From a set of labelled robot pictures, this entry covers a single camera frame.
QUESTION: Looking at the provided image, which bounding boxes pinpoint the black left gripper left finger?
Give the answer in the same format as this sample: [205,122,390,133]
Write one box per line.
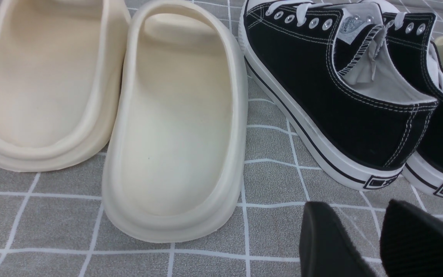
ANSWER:
[299,202,376,277]

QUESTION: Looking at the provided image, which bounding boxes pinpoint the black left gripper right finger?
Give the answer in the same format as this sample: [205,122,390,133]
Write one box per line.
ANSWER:
[380,199,443,277]

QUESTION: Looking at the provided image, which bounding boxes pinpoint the black canvas sneaker, right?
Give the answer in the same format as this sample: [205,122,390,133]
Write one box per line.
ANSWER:
[376,0,443,198]

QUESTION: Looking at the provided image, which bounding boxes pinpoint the black canvas sneaker,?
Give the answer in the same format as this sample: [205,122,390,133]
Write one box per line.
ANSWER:
[376,0,443,198]
[238,0,438,191]

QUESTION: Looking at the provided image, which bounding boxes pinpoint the cream foam slipper, inner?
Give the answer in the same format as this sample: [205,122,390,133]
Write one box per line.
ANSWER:
[102,0,248,243]

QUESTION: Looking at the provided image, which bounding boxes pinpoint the cream foam slipper,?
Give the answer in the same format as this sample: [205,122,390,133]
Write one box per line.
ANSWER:
[102,0,248,243]
[0,0,131,172]

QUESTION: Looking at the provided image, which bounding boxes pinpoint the black canvas sneaker, left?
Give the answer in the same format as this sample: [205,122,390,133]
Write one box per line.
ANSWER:
[238,0,438,191]

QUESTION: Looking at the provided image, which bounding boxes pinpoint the grey checked tablecloth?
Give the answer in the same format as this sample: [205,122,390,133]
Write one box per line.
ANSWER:
[0,0,443,277]

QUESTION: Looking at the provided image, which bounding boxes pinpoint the cream foam slipper, outer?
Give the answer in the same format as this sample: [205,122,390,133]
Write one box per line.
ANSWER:
[0,0,131,172]

